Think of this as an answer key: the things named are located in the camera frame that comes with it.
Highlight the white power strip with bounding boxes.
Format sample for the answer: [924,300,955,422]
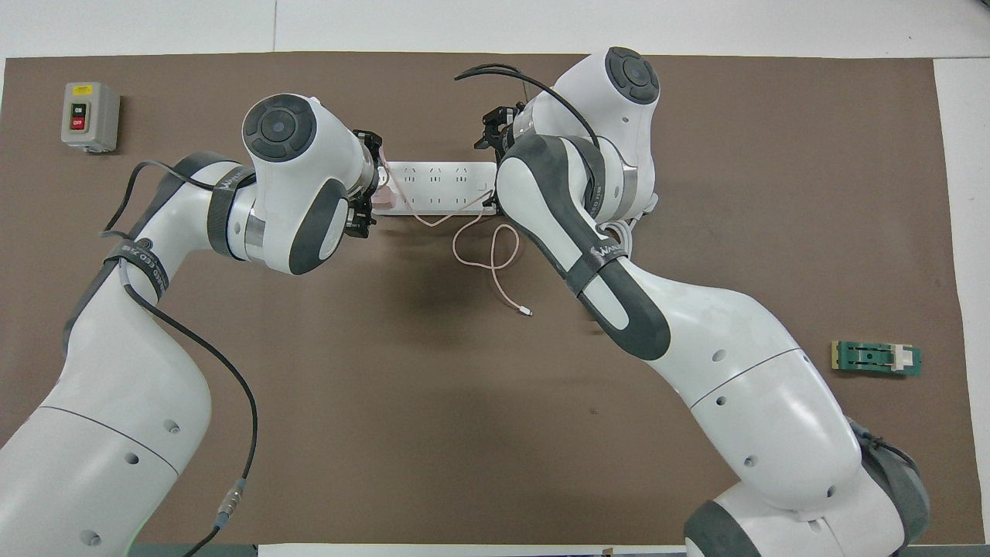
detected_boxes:
[371,161,500,217]

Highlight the green circuit board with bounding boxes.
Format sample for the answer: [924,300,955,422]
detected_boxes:
[831,340,923,379]

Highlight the pink charging cable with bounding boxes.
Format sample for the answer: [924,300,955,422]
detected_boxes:
[379,151,534,317]

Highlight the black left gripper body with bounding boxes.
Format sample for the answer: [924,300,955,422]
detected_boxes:
[344,130,384,239]

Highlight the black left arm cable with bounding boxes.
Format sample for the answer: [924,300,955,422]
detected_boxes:
[99,160,258,557]

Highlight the grey on-off switch box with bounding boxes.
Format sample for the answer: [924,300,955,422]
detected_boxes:
[60,81,121,155]

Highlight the brown table mat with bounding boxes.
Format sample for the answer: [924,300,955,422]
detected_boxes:
[0,51,985,545]

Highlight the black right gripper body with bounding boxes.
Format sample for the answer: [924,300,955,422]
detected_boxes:
[473,104,521,152]

